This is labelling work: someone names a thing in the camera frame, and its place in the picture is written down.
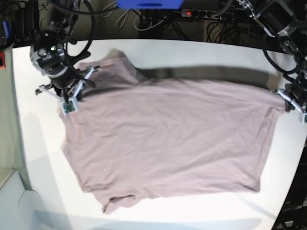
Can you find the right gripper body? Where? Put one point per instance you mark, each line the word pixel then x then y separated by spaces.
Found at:
pixel 64 77

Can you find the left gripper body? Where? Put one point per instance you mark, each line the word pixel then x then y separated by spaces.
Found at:
pixel 294 93

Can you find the mauve t-shirt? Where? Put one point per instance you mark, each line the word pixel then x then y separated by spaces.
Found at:
pixel 134 137

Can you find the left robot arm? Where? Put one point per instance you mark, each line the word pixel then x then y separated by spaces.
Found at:
pixel 279 21

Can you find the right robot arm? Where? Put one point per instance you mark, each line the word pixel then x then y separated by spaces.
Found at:
pixel 60 24

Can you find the red clamp at table edge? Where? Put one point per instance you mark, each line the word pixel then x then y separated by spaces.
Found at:
pixel 2 60

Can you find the blue box overhead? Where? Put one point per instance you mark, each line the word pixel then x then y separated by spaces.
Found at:
pixel 149 4

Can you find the black power strip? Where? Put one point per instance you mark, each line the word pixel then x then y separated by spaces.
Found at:
pixel 203 14

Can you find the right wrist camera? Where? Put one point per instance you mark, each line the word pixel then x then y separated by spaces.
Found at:
pixel 68 107

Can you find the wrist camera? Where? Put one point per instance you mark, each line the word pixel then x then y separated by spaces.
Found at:
pixel 68 107
pixel 303 118

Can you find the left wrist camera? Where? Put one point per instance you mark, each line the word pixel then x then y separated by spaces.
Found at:
pixel 303 118

